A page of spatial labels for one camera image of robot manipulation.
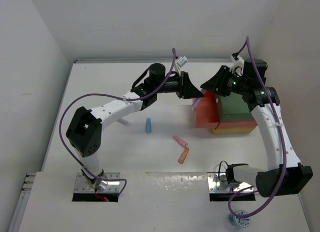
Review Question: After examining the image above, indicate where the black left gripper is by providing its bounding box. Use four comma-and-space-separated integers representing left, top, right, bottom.
154, 71, 203, 99

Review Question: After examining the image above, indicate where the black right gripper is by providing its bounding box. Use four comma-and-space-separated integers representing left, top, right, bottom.
200, 65, 249, 97

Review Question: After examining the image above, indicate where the red drawer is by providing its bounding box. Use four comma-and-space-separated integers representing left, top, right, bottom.
193, 92, 220, 129

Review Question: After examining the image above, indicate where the pink highlighter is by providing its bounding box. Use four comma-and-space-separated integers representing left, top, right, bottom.
172, 136, 188, 148

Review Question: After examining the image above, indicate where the purple highlighter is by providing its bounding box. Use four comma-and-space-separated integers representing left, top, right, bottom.
192, 98, 201, 109

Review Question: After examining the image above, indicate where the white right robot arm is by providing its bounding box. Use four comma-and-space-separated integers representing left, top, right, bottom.
201, 59, 313, 198

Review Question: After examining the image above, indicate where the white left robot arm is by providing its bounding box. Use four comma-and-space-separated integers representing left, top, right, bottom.
65, 63, 203, 184

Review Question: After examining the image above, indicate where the stacked drawer cabinet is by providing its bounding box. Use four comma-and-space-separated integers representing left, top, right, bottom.
211, 93, 257, 135

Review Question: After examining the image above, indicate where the orange cap grey highlighter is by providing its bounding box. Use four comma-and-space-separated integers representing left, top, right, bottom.
117, 119, 130, 126

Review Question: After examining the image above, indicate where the blue patterned tape roll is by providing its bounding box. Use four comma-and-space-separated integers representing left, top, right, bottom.
229, 210, 251, 228

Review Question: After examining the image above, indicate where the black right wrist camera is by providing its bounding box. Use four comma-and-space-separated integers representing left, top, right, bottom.
243, 58, 268, 78

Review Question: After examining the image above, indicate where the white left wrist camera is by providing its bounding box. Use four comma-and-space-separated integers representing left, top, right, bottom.
175, 56, 188, 68

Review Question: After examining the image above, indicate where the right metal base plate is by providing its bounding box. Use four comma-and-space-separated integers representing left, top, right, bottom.
207, 173, 255, 194

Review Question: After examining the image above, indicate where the metal base plate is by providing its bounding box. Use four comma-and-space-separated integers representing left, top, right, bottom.
207, 173, 255, 194
73, 173, 120, 194

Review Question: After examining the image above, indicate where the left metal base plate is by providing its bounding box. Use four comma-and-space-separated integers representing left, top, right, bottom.
73, 173, 120, 194

